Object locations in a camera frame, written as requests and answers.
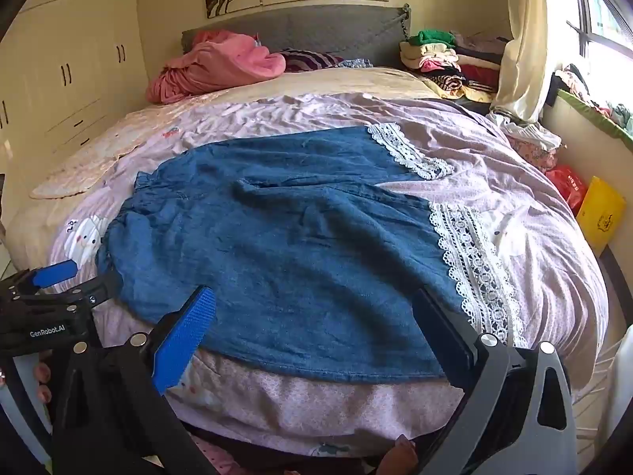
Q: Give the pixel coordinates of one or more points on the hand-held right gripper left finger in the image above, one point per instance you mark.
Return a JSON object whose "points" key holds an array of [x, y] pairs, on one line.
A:
{"points": [[185, 339]]}

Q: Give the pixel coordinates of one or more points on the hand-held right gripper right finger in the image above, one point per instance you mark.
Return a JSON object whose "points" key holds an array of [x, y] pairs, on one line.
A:
{"points": [[440, 326]]}

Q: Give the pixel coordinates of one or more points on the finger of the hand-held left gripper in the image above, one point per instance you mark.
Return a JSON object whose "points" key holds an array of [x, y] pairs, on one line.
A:
{"points": [[55, 274], [99, 291]]}

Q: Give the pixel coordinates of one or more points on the blue denim pants lace trim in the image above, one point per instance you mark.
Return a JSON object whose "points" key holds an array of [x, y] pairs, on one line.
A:
{"points": [[296, 257]]}

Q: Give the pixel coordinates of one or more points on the person's left hand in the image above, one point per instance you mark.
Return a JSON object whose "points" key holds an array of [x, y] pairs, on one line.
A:
{"points": [[43, 373]]}

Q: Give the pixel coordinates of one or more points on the person's right hand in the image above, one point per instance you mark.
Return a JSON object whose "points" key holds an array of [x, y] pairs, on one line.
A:
{"points": [[400, 457]]}

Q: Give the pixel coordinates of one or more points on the pink printed duvet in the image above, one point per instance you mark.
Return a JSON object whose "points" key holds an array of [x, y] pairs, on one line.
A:
{"points": [[519, 217]]}

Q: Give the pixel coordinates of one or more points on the red plastic bag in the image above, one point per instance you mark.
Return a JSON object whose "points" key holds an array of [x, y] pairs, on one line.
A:
{"points": [[568, 188]]}

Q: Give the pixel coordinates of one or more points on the yellow bag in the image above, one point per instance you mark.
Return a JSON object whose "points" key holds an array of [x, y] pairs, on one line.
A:
{"points": [[601, 215]]}

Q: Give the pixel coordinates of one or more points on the white crumpled cloth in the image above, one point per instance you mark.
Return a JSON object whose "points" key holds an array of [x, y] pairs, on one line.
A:
{"points": [[529, 133]]}

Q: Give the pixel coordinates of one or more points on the cream wardrobe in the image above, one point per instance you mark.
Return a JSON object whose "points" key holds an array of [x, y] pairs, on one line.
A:
{"points": [[64, 59]]}

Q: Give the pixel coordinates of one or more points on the green window sill mat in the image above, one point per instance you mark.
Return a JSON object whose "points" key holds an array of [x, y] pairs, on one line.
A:
{"points": [[588, 114]]}

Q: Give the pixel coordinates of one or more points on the stack of folded clothes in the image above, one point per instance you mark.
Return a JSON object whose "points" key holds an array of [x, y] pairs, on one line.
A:
{"points": [[450, 64]]}

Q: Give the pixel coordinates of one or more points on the beige bed sheet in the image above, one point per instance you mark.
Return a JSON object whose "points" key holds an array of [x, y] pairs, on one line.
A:
{"points": [[321, 81]]}

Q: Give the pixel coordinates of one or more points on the pile of clothes on sill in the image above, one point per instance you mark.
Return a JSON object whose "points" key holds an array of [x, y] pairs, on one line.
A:
{"points": [[583, 86]]}

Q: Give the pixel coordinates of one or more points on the dark striped cloth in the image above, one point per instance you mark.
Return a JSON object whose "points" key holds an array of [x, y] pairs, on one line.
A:
{"points": [[309, 59]]}

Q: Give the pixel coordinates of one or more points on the cream curtain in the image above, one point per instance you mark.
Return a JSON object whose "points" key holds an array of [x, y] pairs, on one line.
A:
{"points": [[526, 34]]}

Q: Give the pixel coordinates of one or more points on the grey padded headboard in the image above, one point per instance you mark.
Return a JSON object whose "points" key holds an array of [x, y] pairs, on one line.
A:
{"points": [[321, 27]]}

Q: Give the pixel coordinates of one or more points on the window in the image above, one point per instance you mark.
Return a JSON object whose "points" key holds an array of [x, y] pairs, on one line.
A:
{"points": [[606, 5]]}

